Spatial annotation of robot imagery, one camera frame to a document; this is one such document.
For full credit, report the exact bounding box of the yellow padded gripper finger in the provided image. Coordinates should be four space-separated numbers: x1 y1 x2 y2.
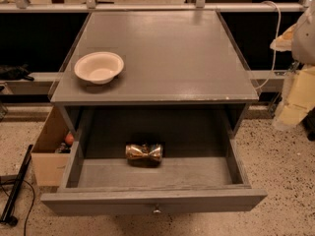
270 25 295 51
273 66 315 131

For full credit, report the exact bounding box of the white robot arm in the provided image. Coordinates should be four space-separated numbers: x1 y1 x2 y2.
270 4 315 131

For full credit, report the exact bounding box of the open grey top drawer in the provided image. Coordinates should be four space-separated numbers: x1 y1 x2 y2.
41 107 267 215

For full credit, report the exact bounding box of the metal drawer knob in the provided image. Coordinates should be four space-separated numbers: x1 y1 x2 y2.
153 205 161 214

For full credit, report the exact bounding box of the grey wooden cabinet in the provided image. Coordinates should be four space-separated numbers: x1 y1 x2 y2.
51 11 258 147

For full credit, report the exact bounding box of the white paper bowl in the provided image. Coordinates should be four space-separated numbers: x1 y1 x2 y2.
74 52 124 85

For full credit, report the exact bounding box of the orange ball in box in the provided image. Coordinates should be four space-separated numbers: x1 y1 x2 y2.
64 133 74 147

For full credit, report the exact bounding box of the cardboard box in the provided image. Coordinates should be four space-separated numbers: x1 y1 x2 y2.
31 107 73 187

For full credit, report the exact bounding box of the black stand bar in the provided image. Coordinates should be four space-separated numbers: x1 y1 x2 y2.
0 145 32 226

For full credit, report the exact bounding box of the white hanging cable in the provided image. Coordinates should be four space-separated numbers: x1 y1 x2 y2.
254 0 283 90

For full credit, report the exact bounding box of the grey metal rail frame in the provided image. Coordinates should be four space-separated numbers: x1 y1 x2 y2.
0 0 315 96

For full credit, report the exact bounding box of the black bag on rail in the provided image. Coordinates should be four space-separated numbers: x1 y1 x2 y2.
0 64 34 81

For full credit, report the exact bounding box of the black floor cable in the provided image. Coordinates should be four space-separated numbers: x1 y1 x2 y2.
0 179 36 236

